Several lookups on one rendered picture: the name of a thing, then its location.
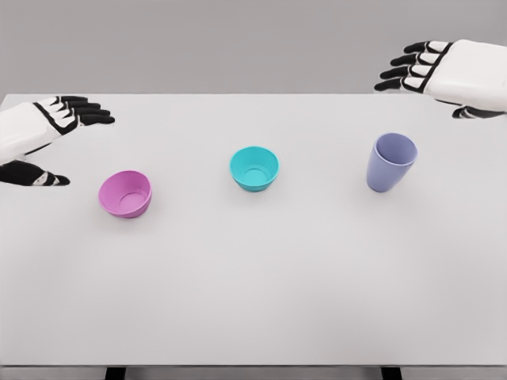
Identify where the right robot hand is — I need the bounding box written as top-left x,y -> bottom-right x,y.
373,39 -> 507,120

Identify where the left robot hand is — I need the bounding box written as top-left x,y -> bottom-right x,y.
0,95 -> 116,188

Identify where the pink bowl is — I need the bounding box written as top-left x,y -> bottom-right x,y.
97,169 -> 154,220

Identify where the lavender cup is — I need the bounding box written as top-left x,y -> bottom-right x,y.
365,132 -> 418,194

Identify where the teal bowl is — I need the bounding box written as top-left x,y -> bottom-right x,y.
229,146 -> 280,194

